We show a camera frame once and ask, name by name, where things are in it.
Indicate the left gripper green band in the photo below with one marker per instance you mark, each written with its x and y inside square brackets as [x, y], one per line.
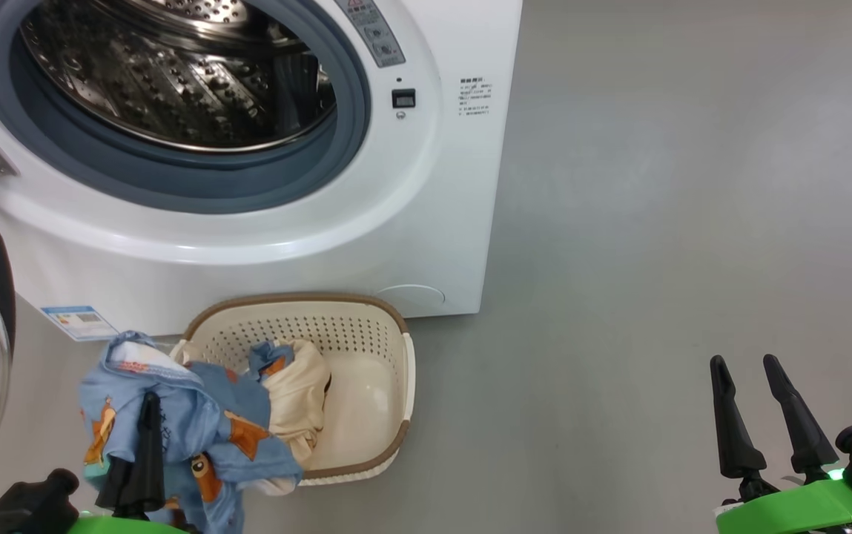
[121, 528]

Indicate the blue energy label sticker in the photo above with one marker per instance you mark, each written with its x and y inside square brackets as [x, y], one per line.
[78, 322]

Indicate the cream perforated laundry basket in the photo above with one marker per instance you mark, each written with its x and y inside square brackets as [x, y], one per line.
[351, 415]

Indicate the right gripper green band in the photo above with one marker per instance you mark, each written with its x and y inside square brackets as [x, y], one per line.
[804, 515]

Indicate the grey rubber door gasket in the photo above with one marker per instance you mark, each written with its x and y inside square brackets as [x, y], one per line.
[173, 178]

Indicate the white front-load washing machine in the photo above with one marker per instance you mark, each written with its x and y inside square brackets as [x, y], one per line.
[433, 222]

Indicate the black door latch socket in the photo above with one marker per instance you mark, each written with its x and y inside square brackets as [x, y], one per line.
[403, 98]

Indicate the blue cartoon print garment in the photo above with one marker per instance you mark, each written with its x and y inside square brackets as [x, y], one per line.
[196, 415]
[270, 360]

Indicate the grey warning sticker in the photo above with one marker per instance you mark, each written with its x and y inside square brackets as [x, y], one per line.
[374, 33]

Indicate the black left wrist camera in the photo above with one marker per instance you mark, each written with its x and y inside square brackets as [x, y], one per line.
[29, 508]

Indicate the cream plain garment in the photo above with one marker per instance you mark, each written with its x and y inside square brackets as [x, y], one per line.
[299, 400]

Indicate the steel washing drum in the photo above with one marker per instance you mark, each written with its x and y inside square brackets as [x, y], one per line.
[173, 74]

